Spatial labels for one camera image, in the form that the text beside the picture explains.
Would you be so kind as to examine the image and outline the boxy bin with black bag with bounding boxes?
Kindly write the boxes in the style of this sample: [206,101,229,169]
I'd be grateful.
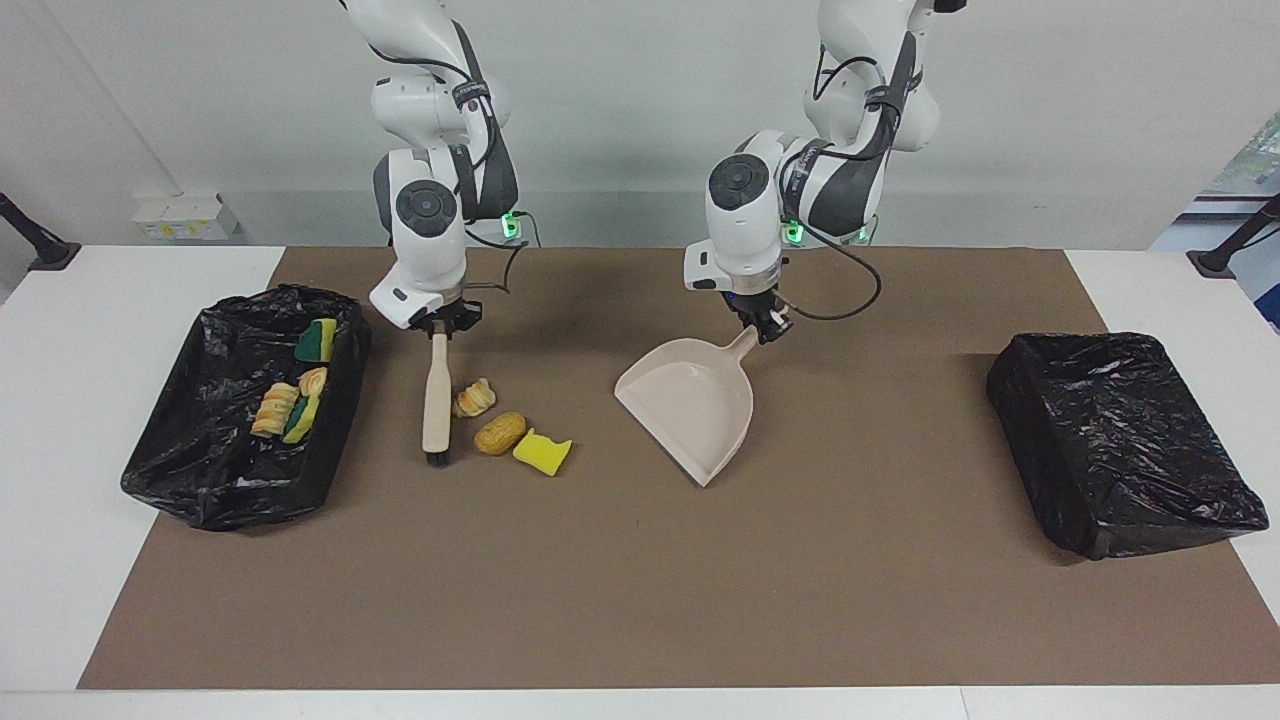
[986,332,1271,561]

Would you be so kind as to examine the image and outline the small striped croissant piece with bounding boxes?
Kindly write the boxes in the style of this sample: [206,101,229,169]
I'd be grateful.
[452,377,498,419]

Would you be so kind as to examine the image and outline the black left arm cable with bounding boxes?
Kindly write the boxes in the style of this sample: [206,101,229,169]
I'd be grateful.
[780,230,883,323]

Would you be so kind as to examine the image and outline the notched yellow sponge piece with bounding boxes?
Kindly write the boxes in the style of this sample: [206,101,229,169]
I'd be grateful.
[512,428,574,477]

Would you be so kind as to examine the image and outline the beige hand brush black bristles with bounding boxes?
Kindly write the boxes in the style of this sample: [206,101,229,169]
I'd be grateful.
[421,333,453,469]

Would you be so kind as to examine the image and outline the right black bin bag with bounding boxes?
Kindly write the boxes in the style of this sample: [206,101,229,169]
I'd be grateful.
[120,284,373,533]

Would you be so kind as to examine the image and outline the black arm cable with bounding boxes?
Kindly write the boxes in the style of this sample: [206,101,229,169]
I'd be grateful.
[780,230,883,323]
[370,45,531,301]

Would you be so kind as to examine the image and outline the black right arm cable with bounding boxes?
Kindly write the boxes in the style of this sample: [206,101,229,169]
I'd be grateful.
[370,45,531,301]

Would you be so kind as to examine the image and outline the white wall socket box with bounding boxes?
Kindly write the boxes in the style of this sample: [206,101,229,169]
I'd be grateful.
[133,193,241,241]

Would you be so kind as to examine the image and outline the brown oval bread roll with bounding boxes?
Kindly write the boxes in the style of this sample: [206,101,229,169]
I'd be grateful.
[473,411,528,457]

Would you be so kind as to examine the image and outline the beige plastic dustpan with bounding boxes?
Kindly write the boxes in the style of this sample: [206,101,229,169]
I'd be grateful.
[614,325,761,489]

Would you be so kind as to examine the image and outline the brown paper table mat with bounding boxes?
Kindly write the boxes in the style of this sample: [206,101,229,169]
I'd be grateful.
[78,247,1280,691]

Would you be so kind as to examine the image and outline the large striped croissant piece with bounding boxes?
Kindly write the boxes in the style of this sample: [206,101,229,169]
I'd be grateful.
[249,382,300,439]

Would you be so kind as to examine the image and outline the yellow sponge with green pad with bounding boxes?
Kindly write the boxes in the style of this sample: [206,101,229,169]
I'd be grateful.
[293,318,338,364]

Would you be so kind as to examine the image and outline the black stand foot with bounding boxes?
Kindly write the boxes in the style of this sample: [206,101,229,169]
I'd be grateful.
[1187,193,1280,279]
[0,192,81,271]

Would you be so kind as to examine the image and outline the small yellow sponge piece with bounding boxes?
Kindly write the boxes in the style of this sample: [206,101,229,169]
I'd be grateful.
[281,393,323,445]

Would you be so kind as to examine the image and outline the blue object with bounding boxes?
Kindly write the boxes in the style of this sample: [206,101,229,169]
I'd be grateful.
[1245,250,1280,333]

